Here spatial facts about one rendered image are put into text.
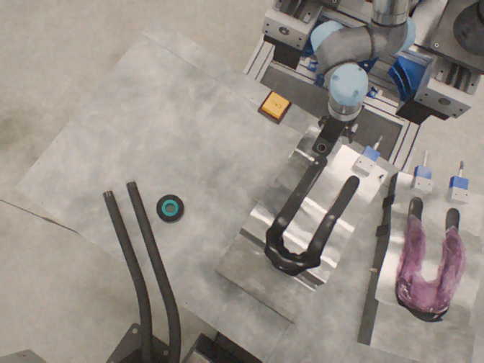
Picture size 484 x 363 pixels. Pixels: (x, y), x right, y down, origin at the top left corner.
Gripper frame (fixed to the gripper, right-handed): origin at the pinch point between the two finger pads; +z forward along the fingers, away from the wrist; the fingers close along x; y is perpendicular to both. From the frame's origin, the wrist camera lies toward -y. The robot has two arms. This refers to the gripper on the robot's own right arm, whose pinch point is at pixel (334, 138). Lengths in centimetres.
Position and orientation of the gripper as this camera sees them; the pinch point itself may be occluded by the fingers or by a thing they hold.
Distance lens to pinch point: 131.6
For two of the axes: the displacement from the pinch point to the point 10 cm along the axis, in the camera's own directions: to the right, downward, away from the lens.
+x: -8.2, -5.1, 2.5
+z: 1.6, 2.1, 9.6
